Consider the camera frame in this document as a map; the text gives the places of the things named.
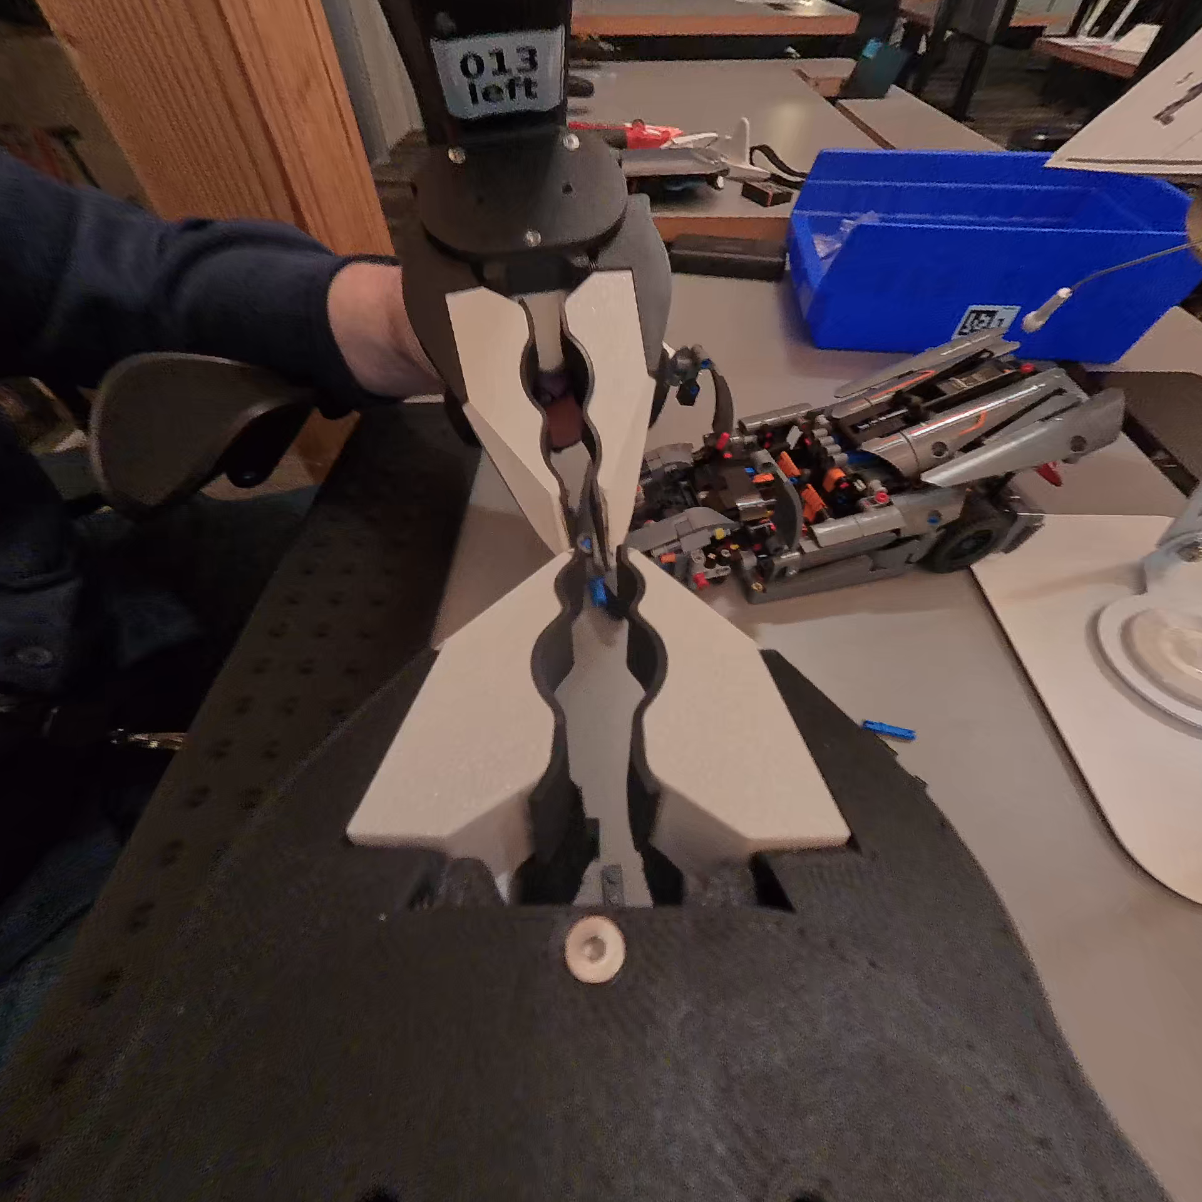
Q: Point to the lego car model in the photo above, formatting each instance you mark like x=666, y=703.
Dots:
x=891, y=508

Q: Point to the white printed tag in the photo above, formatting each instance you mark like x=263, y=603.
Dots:
x=985, y=322

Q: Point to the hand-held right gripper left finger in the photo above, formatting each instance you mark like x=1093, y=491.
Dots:
x=451, y=752

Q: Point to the wooden desk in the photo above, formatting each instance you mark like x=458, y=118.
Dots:
x=714, y=17

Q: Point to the wide wooden post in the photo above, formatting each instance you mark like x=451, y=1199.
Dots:
x=215, y=113

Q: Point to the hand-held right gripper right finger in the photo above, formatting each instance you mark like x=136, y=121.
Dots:
x=741, y=752

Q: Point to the blue storage bin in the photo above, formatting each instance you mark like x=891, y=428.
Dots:
x=939, y=253

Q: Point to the person's dark clothing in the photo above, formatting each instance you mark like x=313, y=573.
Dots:
x=56, y=610

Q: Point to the person's left forearm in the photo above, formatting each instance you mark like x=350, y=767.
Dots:
x=169, y=282

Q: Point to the toy space shuttle model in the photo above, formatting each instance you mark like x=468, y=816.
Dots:
x=657, y=151

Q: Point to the small black box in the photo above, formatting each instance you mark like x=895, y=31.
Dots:
x=767, y=191

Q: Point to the black office chair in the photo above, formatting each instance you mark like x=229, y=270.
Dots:
x=188, y=423

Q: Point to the blue lego pin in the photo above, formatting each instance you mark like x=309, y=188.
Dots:
x=593, y=590

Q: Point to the person's left hand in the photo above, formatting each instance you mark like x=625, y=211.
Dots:
x=376, y=329

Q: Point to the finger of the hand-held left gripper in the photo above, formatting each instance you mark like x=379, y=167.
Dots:
x=620, y=376
x=488, y=376

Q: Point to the white book stand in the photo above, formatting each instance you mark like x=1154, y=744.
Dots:
x=1060, y=658

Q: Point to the lego instruction booklet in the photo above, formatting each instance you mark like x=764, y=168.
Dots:
x=1146, y=113

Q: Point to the laptop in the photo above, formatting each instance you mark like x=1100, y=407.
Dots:
x=883, y=66

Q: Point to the black perforated board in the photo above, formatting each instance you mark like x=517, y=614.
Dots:
x=282, y=658

